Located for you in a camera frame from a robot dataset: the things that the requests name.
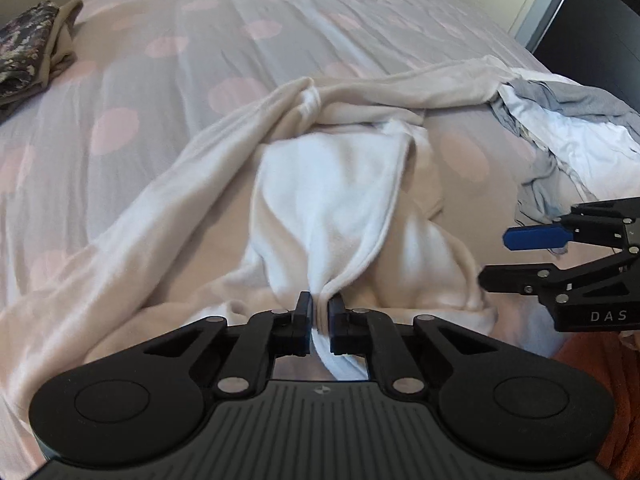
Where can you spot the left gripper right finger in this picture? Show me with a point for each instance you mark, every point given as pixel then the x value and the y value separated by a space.
pixel 503 405

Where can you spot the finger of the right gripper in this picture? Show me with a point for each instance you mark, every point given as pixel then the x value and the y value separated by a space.
pixel 610 223
pixel 612 278

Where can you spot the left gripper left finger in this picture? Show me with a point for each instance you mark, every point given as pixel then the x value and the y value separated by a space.
pixel 148 399

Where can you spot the cream long sleeve shirt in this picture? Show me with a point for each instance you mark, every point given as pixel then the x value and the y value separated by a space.
pixel 345 193

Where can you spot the red orange blanket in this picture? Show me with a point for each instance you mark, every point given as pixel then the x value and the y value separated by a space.
pixel 606 388

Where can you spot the light blue garment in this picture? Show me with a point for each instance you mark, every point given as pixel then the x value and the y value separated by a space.
pixel 549 187

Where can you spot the white garment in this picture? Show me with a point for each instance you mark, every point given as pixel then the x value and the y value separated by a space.
pixel 601 159

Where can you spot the grey knit garment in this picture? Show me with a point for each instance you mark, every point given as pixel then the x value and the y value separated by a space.
pixel 572 100

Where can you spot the black wardrobe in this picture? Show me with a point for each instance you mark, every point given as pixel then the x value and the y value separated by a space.
pixel 596 43

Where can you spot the beige folded garment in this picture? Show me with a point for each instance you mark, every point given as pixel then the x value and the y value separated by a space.
pixel 60 48

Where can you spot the dark floral folded garment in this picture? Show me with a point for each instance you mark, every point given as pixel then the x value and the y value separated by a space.
pixel 24 42

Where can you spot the grey door frame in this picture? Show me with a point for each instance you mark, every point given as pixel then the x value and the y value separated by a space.
pixel 533 21

